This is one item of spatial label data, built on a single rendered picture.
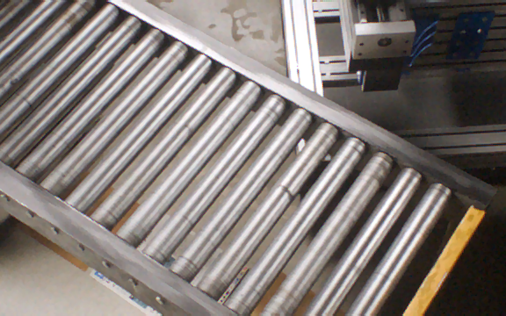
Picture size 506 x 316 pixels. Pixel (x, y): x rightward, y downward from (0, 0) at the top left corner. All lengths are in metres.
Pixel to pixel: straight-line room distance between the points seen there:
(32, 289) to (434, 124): 1.25
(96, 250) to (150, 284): 0.13
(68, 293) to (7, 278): 0.19
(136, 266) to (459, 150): 1.15
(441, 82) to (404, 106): 0.15
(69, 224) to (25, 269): 0.90
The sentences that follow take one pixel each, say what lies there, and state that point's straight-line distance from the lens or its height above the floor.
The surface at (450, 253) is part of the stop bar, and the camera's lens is 1.61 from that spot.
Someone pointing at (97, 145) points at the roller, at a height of 0.79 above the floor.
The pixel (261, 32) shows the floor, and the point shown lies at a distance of 2.94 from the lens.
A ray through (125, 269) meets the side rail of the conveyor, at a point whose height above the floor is 0.80.
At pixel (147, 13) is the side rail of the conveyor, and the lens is 1.95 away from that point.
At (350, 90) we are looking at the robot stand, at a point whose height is 0.21.
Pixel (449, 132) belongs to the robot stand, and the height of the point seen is 0.23.
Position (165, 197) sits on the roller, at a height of 0.80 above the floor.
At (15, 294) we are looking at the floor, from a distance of 2.54.
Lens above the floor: 2.25
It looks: 59 degrees down
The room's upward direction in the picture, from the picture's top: 1 degrees counter-clockwise
